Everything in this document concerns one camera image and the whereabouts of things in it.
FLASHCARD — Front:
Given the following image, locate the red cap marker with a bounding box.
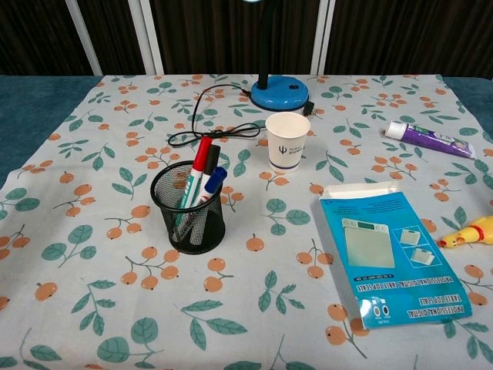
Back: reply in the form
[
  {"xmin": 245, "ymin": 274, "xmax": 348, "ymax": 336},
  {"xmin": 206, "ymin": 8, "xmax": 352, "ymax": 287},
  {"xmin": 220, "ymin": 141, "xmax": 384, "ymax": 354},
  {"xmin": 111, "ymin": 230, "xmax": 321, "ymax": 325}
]
[{"xmin": 173, "ymin": 135, "xmax": 213, "ymax": 242}]

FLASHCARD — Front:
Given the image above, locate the blue cap marker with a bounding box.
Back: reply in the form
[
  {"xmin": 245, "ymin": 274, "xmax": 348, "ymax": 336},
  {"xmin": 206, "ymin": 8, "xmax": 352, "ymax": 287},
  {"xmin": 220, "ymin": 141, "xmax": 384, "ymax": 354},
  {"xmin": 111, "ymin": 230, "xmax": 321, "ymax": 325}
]
[{"xmin": 191, "ymin": 166, "xmax": 228, "ymax": 207}]

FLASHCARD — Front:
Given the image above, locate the black cap marker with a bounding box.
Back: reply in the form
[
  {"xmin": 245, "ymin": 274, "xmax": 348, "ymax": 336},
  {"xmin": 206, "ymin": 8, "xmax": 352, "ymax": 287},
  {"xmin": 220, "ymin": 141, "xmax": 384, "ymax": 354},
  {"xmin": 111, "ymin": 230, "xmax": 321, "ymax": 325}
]
[{"xmin": 190, "ymin": 144, "xmax": 221, "ymax": 244}]

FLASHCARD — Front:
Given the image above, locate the black mesh pen holder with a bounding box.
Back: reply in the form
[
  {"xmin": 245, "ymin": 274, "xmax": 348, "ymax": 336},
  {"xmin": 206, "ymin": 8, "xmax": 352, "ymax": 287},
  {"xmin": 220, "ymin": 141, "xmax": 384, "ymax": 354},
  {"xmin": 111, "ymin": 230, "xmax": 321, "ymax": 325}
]
[{"xmin": 149, "ymin": 160, "xmax": 226, "ymax": 255}]

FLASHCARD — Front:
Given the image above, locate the white paper cup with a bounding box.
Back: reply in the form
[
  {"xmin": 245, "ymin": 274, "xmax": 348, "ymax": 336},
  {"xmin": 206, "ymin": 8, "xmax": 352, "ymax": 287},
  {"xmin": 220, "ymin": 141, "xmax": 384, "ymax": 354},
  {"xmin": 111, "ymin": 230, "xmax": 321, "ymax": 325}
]
[{"xmin": 264, "ymin": 112, "xmax": 311, "ymax": 174}]

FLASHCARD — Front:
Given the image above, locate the blue desk lamp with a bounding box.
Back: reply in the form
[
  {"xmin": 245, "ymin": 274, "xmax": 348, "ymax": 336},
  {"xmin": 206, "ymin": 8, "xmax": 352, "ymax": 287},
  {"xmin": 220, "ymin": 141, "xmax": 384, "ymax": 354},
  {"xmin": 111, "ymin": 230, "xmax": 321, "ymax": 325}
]
[{"xmin": 242, "ymin": 0, "xmax": 311, "ymax": 111}]

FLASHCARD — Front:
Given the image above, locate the floral printed tablecloth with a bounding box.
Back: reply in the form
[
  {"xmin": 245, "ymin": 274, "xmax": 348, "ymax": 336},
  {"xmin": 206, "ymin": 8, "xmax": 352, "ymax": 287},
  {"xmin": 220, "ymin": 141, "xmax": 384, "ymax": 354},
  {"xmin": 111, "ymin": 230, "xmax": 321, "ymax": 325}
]
[{"xmin": 0, "ymin": 72, "xmax": 493, "ymax": 370}]

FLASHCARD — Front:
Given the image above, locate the blue scale cardboard box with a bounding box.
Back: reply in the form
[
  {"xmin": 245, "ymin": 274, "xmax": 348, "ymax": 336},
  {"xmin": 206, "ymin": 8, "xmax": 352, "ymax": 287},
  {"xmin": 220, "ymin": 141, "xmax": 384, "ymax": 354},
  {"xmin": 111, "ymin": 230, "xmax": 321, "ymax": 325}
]
[{"xmin": 318, "ymin": 180, "xmax": 474, "ymax": 331}]

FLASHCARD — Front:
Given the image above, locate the purple toothpaste tube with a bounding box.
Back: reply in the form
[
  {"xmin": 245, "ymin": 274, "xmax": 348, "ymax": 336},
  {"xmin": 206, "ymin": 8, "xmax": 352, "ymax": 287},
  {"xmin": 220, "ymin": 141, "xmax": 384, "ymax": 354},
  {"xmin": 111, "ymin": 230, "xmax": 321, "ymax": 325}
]
[{"xmin": 383, "ymin": 119, "xmax": 478, "ymax": 161}]

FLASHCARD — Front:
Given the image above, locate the yellow rubber chicken toy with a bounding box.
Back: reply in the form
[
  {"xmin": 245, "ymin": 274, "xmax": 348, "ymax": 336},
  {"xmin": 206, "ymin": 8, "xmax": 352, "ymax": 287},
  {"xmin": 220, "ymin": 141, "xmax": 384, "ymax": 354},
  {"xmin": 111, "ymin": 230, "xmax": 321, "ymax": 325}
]
[{"xmin": 438, "ymin": 214, "xmax": 493, "ymax": 250}]

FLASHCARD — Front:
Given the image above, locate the black lamp power cable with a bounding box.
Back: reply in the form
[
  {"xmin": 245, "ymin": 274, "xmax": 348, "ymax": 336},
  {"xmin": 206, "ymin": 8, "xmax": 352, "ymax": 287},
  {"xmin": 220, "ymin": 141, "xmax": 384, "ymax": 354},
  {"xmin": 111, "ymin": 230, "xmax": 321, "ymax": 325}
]
[{"xmin": 167, "ymin": 83, "xmax": 315, "ymax": 148}]

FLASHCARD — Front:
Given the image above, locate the white frame post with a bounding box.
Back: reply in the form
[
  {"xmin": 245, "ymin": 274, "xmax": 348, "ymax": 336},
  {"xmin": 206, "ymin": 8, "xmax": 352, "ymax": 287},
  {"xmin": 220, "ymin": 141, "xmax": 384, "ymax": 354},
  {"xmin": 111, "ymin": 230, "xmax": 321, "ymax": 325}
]
[
  {"xmin": 137, "ymin": 0, "xmax": 166, "ymax": 76},
  {"xmin": 64, "ymin": 0, "xmax": 103, "ymax": 76},
  {"xmin": 309, "ymin": 0, "xmax": 334, "ymax": 75}
]

